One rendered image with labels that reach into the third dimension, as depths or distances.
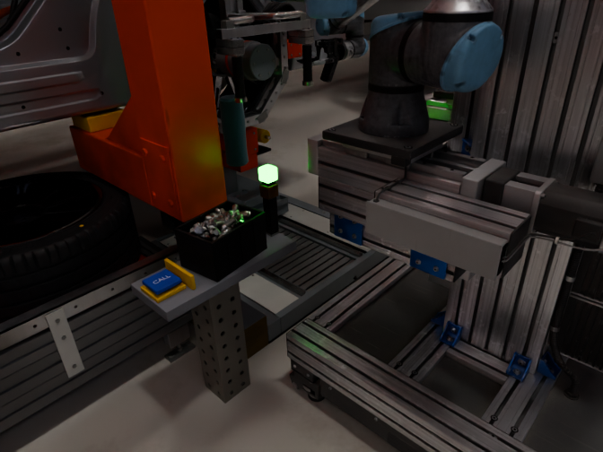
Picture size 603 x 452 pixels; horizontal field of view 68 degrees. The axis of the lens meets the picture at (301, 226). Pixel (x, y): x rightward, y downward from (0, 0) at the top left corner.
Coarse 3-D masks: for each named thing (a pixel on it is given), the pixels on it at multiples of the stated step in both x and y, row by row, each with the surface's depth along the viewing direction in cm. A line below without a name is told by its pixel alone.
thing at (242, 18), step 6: (228, 0) 162; (228, 6) 163; (228, 12) 162; (228, 18) 144; (234, 18) 145; (240, 18) 147; (246, 18) 148; (252, 18) 151; (222, 24) 145; (228, 24) 144; (234, 24) 146
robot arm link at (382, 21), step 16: (384, 16) 85; (400, 16) 84; (416, 16) 83; (384, 32) 86; (400, 32) 84; (384, 48) 87; (400, 48) 83; (384, 64) 88; (400, 64) 85; (384, 80) 90; (400, 80) 89
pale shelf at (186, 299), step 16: (272, 240) 130; (288, 240) 130; (256, 256) 123; (272, 256) 124; (192, 272) 117; (240, 272) 117; (208, 288) 111; (224, 288) 115; (160, 304) 106; (176, 304) 106; (192, 304) 108
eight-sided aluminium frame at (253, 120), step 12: (204, 0) 156; (252, 0) 175; (264, 0) 174; (276, 36) 189; (276, 48) 191; (276, 60) 193; (276, 72) 194; (288, 72) 194; (276, 84) 192; (264, 96) 194; (276, 96) 194; (264, 108) 191; (252, 120) 188; (264, 120) 193
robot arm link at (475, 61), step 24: (456, 0) 73; (480, 0) 73; (432, 24) 76; (456, 24) 74; (480, 24) 73; (408, 48) 82; (432, 48) 77; (456, 48) 74; (480, 48) 74; (408, 72) 84; (432, 72) 79; (456, 72) 75; (480, 72) 78
